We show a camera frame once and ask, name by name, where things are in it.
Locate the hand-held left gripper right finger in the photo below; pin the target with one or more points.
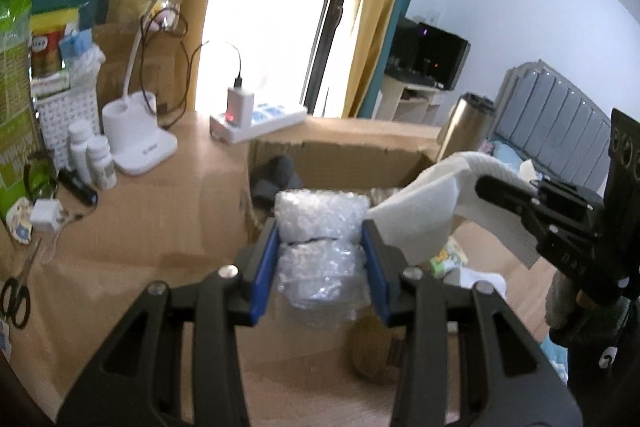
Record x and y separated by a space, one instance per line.
377 272

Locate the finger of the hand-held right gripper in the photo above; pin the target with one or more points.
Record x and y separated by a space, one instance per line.
535 227
505 191

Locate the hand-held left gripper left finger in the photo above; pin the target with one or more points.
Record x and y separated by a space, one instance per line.
265 272

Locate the clear bubble wrap roll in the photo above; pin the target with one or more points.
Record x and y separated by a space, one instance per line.
317 232

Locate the white cloth towel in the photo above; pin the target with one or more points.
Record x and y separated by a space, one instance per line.
425 212

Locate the person's right hand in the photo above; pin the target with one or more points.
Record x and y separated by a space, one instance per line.
562 307

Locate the colourful printed packet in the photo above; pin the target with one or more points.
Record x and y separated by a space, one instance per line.
449 259

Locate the stainless steel thermos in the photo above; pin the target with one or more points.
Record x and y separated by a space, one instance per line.
465 127

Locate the white cloth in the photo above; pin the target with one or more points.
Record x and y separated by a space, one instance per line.
482 283

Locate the brown round object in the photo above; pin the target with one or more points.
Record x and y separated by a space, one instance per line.
372 352

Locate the grey padded headboard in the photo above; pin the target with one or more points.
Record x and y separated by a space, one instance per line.
555 117

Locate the dark grey cloth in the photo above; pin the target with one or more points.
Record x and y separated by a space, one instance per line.
280 177

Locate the flat cardboard sheet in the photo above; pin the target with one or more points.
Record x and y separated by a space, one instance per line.
150 232

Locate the white television stand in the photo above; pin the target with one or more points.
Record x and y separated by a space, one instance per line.
407 99

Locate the black television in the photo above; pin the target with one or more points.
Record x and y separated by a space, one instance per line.
435 54

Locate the white power strip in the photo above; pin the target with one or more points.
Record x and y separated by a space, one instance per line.
265 117

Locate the white plug-in charger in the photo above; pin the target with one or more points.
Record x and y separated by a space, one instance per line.
239 104

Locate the white desk lamp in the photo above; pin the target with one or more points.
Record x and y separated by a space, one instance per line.
135 137

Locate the small white plastic bottle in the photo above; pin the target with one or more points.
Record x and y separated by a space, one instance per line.
80 149
101 164

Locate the yellow curtain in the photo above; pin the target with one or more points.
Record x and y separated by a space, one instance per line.
375 22

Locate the tall cardboard box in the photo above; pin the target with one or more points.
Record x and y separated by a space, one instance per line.
170 72

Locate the white power adapter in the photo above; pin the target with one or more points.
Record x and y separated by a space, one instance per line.
46 216

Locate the small cartoon sticker card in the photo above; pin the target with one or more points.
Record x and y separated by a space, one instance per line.
21 219

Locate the white perforated basket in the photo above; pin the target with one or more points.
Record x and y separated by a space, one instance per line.
65 117

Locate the blue tissue packet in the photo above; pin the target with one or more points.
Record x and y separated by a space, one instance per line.
75 43

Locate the green snack packet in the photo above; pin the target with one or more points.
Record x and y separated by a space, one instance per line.
12 107

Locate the yellow and red packet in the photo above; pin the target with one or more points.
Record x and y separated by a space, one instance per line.
50 47

